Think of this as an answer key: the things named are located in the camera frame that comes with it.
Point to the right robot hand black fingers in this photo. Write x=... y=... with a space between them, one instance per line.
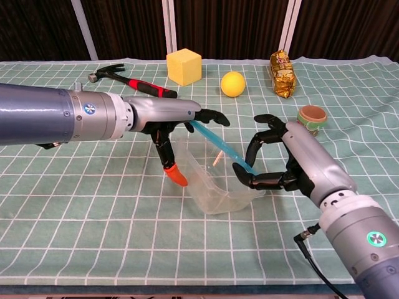
x=315 y=162

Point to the left robot hand orange thumb tip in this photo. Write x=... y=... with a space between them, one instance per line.
x=162 y=110

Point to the translucent blue container lid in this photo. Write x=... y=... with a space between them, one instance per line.
x=218 y=143

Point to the clear plastic container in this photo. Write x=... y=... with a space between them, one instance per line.
x=205 y=193

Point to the left robot arm grey-blue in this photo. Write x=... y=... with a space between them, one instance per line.
x=46 y=115

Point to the right robot arm grey-blue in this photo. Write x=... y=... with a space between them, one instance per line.
x=364 y=243

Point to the black red claw hammer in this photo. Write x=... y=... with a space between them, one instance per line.
x=140 y=85

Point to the small brown cup green label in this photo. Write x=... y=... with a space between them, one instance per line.
x=311 y=116

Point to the yellow foam cube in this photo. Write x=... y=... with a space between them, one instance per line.
x=184 y=67

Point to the small wooden stick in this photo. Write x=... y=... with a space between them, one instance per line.
x=218 y=159

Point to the yellow ball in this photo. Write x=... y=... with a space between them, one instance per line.
x=233 y=84

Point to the gold foil snack package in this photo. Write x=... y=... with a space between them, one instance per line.
x=283 y=74

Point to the green white grid tablecloth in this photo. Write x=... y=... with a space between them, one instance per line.
x=93 y=218

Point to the white aluminium partition post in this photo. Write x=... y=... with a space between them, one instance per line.
x=170 y=25
x=84 y=28
x=290 y=25

